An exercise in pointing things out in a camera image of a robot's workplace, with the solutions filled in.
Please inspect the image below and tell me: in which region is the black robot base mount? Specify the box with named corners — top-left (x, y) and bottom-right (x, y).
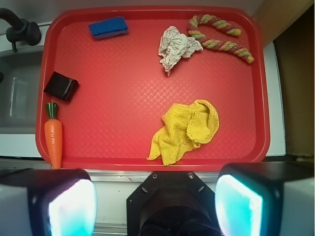
top-left (126, 172), bottom-right (221, 236)

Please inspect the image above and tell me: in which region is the grey faucet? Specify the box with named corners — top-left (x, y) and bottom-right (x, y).
top-left (0, 8), bottom-right (42, 53)

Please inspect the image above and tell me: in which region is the crumpled white paper towel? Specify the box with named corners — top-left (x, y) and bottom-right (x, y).
top-left (157, 26), bottom-right (203, 76)

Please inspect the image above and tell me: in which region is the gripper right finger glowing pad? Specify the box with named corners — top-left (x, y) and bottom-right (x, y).
top-left (215, 162), bottom-right (315, 236)

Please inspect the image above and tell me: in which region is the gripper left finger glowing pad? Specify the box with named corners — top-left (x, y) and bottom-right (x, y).
top-left (0, 169), bottom-right (97, 236)

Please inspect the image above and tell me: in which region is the twisted multicolour rope toy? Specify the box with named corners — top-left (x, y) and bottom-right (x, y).
top-left (188, 14), bottom-right (254, 64)

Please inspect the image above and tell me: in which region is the orange toy carrot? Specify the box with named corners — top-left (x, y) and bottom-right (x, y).
top-left (44, 102), bottom-right (63, 169)

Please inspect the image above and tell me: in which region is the yellow cloth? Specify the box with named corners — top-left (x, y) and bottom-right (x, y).
top-left (147, 100), bottom-right (220, 166)

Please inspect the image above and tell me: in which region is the blue sponge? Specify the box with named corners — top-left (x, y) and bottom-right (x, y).
top-left (88, 17), bottom-right (129, 39)

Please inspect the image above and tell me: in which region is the wooden board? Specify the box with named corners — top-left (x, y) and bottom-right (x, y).
top-left (253, 0), bottom-right (315, 158)

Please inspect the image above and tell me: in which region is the black folded wallet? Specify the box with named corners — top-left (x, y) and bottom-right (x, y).
top-left (44, 71), bottom-right (79, 102)

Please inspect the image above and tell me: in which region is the red plastic tray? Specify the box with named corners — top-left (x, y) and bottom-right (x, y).
top-left (35, 6), bottom-right (270, 171)

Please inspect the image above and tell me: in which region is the grey sink basin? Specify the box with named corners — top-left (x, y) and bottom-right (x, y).
top-left (0, 50), bottom-right (43, 134)

